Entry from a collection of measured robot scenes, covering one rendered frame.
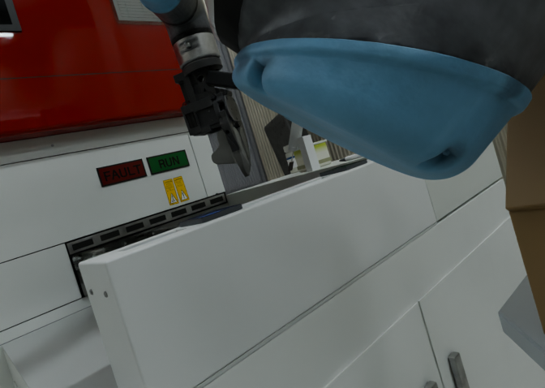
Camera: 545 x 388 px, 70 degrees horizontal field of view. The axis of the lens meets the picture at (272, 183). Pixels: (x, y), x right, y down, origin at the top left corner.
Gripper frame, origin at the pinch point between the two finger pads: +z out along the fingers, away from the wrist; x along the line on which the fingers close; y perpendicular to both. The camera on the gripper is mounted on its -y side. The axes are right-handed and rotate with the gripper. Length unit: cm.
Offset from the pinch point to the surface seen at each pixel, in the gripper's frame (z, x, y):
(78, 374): 17.2, 28.2, 21.8
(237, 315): 13.5, 31.1, -2.2
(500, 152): 55, -265, -126
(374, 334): 26.7, 16.1, -13.7
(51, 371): 17.2, 25.4, 28.6
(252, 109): -64, -436, 88
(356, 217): 11.3, 12.6, -16.1
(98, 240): 5.1, -11.8, 43.6
